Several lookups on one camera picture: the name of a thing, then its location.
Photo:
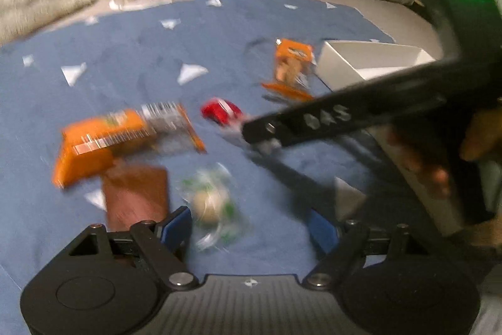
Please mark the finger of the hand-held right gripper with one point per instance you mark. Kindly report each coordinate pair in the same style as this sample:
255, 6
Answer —
325, 119
298, 182

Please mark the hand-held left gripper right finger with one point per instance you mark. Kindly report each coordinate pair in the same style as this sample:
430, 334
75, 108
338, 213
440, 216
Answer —
321, 229

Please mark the person's right hand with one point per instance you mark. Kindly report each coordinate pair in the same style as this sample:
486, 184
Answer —
484, 135

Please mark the small brown snack packet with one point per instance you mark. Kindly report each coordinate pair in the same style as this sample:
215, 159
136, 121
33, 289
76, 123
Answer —
135, 197

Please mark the white cardboard box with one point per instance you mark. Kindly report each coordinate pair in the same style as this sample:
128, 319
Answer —
364, 58

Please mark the green white candy packet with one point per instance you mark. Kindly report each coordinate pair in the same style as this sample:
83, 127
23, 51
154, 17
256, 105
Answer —
210, 201

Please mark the blue blanket with white triangles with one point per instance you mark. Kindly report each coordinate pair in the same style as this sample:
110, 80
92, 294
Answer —
117, 44

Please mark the red snack packet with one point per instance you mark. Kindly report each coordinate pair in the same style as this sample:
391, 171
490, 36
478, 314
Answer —
219, 111

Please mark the orange cookie packet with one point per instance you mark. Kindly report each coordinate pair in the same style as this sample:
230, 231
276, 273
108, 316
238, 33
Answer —
292, 62

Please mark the long orange snack packet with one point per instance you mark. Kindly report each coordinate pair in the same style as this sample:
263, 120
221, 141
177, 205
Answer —
102, 138

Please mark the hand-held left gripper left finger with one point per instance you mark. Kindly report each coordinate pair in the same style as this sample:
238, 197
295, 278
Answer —
178, 229

